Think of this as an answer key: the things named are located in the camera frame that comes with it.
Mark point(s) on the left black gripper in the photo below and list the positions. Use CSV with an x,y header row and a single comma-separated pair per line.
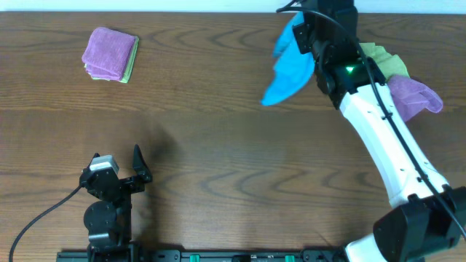
x,y
137,184

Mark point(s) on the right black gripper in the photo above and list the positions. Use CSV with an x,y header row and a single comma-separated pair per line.
x,y
301,33

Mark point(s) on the blue microfiber cloth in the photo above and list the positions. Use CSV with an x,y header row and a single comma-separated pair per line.
x,y
292,69

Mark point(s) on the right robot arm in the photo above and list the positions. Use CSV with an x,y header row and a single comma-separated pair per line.
x,y
427,215

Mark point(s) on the crumpled green cloth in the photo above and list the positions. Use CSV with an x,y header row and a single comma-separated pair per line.
x,y
390,65

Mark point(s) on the folded green cloth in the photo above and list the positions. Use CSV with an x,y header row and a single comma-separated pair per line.
x,y
98,74

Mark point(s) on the folded purple cloth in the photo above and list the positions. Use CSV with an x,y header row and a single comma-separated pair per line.
x,y
108,50

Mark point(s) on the crumpled purple cloth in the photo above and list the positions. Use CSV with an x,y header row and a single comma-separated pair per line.
x,y
411,97

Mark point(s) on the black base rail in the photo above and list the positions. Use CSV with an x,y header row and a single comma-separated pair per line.
x,y
185,256

